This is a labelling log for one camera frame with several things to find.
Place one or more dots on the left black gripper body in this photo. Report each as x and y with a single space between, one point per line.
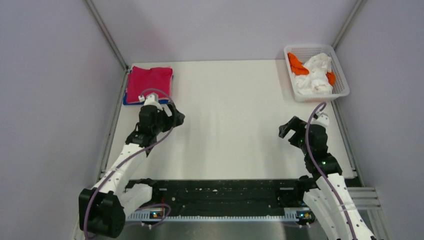
164 123

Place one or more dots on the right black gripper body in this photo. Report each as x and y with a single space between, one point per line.
306 152

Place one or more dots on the magenta t shirt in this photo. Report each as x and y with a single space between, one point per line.
149 82

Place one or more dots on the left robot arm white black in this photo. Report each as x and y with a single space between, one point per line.
103 208

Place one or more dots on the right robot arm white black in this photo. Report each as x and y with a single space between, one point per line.
325 192

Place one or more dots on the folded blue t shirt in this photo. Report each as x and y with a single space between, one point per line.
129 101

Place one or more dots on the white t shirt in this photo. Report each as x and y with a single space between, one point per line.
312 85

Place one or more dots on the white plastic basket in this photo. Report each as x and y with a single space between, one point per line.
305 51

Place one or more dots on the orange t shirt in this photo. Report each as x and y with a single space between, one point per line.
320 63

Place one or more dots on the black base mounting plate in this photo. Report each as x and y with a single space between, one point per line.
228 198

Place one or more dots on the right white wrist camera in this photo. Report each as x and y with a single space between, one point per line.
322 120

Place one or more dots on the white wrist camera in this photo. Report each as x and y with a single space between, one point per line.
322 120
151 100

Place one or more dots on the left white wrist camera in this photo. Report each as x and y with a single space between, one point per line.
151 100

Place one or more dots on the grey cable duct rail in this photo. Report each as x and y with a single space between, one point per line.
146 216

